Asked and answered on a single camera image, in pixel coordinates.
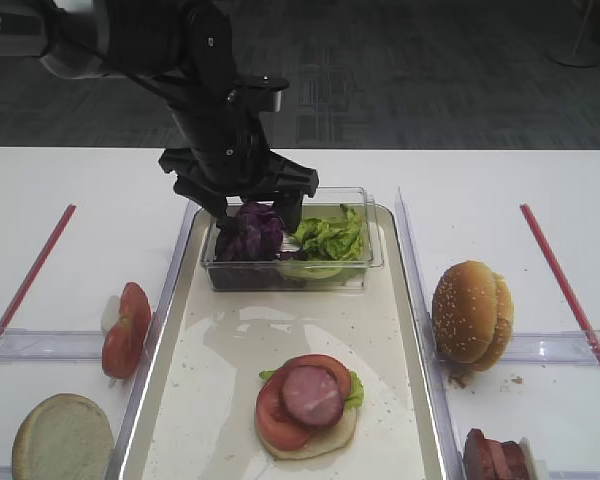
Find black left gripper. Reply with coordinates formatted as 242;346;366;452
159;110;318;234

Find purple cabbage leaves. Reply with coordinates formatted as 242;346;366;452
215;202;284;262

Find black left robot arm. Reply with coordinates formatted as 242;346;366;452
0;1;319;231

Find green lettuce leaves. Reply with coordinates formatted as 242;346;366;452
291;204;362;261

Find white pusher block tomato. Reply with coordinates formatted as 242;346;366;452
100;295;120;335

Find standing tomato slices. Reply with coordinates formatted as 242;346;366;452
101;282;152;380

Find tomato slice on tray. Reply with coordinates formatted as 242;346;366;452
255;354;364;459

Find lettuce leaf under tomato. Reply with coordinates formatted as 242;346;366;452
258;370;364;409

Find stacked sausage slices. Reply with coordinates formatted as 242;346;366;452
463;428;531;480

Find clear plastic container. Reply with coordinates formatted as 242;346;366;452
200;187;383;292

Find sausage patty on tray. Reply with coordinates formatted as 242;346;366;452
280;366;344;428

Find silver metal tray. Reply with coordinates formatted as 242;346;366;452
141;207;443;479

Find front sesame bun top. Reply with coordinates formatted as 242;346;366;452
432;260;497;364

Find sesame bun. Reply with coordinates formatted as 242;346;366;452
472;273;514;371
432;260;497;364

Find bottom bun on tray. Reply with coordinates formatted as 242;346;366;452
254;396;359;460

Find upper left clear pusher track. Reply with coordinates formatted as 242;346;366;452
0;328;104;363

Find clear pusher track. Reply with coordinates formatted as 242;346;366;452
0;328;104;363
501;330;600;366

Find rear sesame bun top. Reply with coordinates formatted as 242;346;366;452
472;273;514;371

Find white bun half left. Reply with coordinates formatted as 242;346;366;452
11;393;114;479

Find upper right clear pusher track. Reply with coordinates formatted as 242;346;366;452
501;330;600;366

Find white pusher block sausage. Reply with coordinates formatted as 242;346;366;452
518;437;538;480

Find grey stand base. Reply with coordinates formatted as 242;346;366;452
546;1;599;69

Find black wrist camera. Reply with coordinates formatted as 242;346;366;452
226;75;290;114

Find left red rail strip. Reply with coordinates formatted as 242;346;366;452
0;204;76;339

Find red rail strip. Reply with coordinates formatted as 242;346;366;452
519;203;600;368
0;204;76;339

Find left clear divider rail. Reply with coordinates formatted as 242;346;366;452
104;202;199;479

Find clear divider rail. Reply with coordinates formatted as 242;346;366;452
394;189;465;479
104;202;199;479

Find right red rail strip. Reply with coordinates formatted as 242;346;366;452
519;203;600;368

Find right clear divider rail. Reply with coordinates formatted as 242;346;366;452
394;189;465;479

